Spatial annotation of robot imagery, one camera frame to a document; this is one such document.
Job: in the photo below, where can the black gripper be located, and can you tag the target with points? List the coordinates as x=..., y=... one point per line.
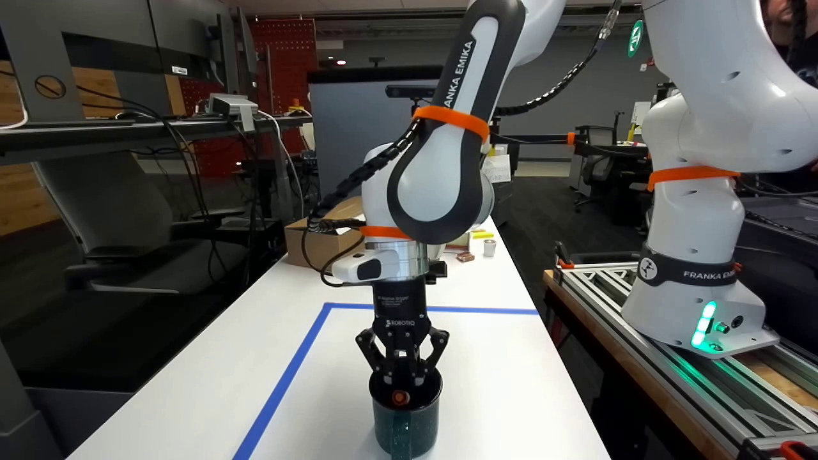
x=401, y=310

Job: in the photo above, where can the marker with orange cap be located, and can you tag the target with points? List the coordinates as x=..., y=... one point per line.
x=401, y=396

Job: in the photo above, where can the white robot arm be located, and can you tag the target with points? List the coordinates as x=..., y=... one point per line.
x=725, y=103

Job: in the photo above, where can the black mug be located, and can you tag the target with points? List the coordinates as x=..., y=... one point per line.
x=405, y=425

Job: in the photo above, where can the blue tape line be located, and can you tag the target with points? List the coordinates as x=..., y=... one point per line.
x=290, y=378

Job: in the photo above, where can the small yellow white box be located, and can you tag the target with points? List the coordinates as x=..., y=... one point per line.
x=484, y=243

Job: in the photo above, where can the brown cardboard box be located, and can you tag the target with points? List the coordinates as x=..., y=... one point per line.
x=307, y=243

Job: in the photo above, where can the grey divider board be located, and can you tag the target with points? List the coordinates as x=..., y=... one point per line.
x=350, y=129

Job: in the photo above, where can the black background cart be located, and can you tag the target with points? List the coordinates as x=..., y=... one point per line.
x=609, y=167

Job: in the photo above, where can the white power adapter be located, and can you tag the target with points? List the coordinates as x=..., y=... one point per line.
x=231, y=105

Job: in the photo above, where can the grey standing desk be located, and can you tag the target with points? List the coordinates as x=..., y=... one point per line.
x=112, y=204

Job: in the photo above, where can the green lit sign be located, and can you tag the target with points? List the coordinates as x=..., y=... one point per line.
x=636, y=39

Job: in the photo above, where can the person in dark clothes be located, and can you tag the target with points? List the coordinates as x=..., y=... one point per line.
x=796, y=33

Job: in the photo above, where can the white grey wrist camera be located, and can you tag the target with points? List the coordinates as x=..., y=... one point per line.
x=366, y=268

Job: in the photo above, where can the aluminium rail frame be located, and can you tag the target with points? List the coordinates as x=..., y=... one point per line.
x=665, y=365

